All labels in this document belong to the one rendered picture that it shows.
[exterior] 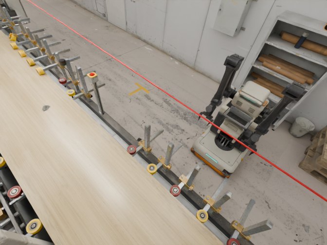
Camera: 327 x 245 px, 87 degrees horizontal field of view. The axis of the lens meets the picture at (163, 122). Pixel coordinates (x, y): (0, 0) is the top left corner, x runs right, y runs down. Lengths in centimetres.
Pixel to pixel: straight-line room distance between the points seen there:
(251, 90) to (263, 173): 158
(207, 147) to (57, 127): 176
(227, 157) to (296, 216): 108
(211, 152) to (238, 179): 56
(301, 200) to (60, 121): 304
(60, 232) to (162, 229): 64
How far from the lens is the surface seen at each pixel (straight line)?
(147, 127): 136
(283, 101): 139
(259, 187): 280
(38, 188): 157
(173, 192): 139
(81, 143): 165
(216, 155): 240
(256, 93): 165
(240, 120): 180
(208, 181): 252
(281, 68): 313
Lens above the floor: 221
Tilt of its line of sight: 50 degrees down
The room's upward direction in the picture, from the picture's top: 8 degrees clockwise
